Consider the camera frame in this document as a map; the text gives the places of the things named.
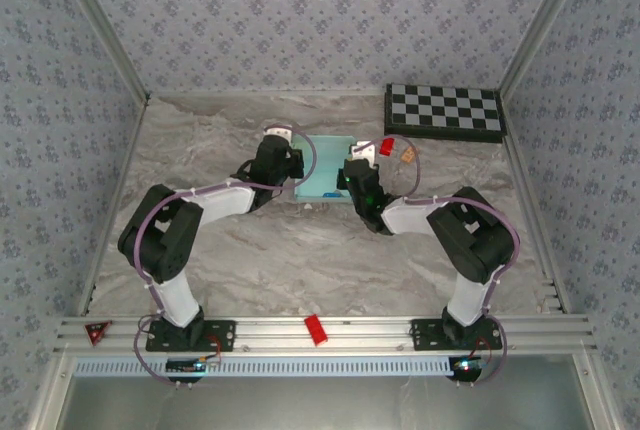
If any left aluminium frame post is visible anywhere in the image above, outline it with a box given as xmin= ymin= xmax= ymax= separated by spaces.
xmin=49 ymin=0 xmax=152 ymax=101

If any left circuit board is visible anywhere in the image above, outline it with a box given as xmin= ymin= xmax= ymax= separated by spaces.
xmin=164 ymin=357 xmax=222 ymax=375

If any right aluminium frame post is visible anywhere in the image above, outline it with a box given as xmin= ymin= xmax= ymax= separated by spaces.
xmin=499 ymin=0 xmax=597 ymax=96

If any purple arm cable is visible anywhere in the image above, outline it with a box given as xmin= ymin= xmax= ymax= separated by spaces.
xmin=352 ymin=134 xmax=522 ymax=390
xmin=132 ymin=122 xmax=317 ymax=391

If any large red toy brick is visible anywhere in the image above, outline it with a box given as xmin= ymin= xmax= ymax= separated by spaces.
xmin=303 ymin=314 xmax=330 ymax=348

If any grey slotted cable duct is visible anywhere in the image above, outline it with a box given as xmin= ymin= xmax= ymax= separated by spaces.
xmin=73 ymin=355 xmax=459 ymax=379

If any aluminium frame post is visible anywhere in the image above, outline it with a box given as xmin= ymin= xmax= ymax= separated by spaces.
xmin=49 ymin=0 xmax=152 ymax=101
xmin=499 ymin=0 xmax=597 ymax=96

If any aluminium table rail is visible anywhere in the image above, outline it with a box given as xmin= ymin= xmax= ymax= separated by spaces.
xmin=77 ymin=92 xmax=154 ymax=319
xmin=499 ymin=91 xmax=571 ymax=315

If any right aluminium table rail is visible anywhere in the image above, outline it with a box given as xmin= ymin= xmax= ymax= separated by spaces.
xmin=499 ymin=91 xmax=571 ymax=315

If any red triangle marker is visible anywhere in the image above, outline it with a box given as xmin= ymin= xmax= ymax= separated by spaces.
xmin=83 ymin=320 xmax=112 ymax=346

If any black grey chessboard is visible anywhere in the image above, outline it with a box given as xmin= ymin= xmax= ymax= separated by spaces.
xmin=383 ymin=82 xmax=506 ymax=145

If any left aluminium table rail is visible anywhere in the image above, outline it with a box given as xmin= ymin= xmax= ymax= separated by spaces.
xmin=77 ymin=92 xmax=154 ymax=319

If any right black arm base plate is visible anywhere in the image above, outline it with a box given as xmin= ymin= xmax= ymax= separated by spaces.
xmin=409 ymin=318 xmax=504 ymax=353

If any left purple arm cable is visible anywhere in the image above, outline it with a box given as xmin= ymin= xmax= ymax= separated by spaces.
xmin=132 ymin=122 xmax=317 ymax=391

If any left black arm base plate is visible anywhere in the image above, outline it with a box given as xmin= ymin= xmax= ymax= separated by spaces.
xmin=144 ymin=318 xmax=237 ymax=353

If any grey metal sheet panel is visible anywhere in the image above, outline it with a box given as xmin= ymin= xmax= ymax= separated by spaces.
xmin=62 ymin=374 xmax=594 ymax=430

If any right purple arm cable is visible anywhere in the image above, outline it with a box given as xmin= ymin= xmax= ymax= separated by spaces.
xmin=352 ymin=134 xmax=522 ymax=390

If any light blue paper box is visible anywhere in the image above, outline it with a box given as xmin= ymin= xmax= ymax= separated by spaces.
xmin=292 ymin=134 xmax=359 ymax=205

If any right circuit board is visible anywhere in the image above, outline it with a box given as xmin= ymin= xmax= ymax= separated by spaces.
xmin=448 ymin=355 xmax=489 ymax=375

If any aluminium rail beam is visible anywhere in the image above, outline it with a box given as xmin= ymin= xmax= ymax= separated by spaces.
xmin=52 ymin=314 xmax=599 ymax=357

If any circuit board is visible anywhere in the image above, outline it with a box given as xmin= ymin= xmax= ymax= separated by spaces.
xmin=164 ymin=357 xmax=222 ymax=375
xmin=448 ymin=355 xmax=489 ymax=375

